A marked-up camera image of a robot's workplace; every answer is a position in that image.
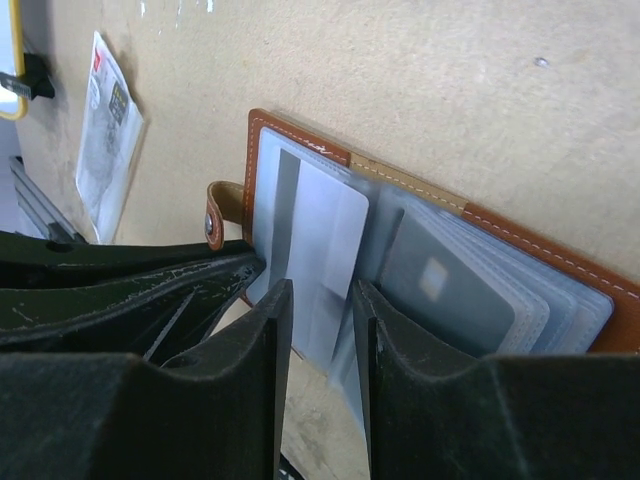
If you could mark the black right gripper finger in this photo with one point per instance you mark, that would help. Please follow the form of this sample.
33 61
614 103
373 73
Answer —
153 301

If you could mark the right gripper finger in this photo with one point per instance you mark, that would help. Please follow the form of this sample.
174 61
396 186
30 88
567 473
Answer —
433 412
213 412

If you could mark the brown leather card holder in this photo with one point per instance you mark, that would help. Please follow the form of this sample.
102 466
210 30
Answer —
573 305

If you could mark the grey chip card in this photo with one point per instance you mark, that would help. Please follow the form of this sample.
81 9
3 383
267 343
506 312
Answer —
438 285

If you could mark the clear plastic packet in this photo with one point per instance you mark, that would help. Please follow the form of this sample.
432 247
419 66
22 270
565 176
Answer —
112 123

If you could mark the white board yellow rim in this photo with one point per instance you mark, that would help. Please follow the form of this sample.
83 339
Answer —
24 75

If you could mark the aluminium frame rail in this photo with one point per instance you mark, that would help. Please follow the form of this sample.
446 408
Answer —
47 219

